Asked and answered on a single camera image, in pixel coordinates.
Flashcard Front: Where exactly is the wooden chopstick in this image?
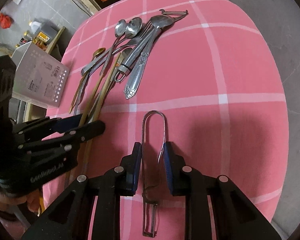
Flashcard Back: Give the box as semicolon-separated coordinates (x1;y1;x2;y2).
81;65;117;174
79;53;121;127

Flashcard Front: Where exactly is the steel peeler tube handle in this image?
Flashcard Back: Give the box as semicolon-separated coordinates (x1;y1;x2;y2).
114;9;188;82

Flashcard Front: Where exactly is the red plastic bag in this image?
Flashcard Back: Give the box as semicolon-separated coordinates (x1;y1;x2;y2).
0;12;12;29

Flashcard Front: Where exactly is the gold spoon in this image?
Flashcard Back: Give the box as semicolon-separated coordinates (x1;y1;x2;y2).
69;48;106;115

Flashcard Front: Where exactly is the ornate steel knife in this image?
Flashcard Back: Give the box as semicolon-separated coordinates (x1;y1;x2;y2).
124;15;174;99

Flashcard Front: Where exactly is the pink checked tablecloth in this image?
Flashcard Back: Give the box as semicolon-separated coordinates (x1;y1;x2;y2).
47;0;288;239

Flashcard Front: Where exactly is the left hand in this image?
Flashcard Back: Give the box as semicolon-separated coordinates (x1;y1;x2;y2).
0;190;41;222

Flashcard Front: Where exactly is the steel spoon round bowl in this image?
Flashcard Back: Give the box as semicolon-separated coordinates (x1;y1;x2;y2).
80;16;143;77

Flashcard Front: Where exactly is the white perforated utensil basket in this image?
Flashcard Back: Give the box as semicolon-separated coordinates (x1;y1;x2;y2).
11;42;70;108

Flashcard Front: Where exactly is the wire loop peeler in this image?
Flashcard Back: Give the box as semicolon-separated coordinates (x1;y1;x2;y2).
141;110;167;238

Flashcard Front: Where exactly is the steel utensil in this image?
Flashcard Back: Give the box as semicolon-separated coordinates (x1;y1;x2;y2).
74;71;89;115

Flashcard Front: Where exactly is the steel fork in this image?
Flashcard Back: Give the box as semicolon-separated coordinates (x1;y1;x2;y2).
89;21;151;76

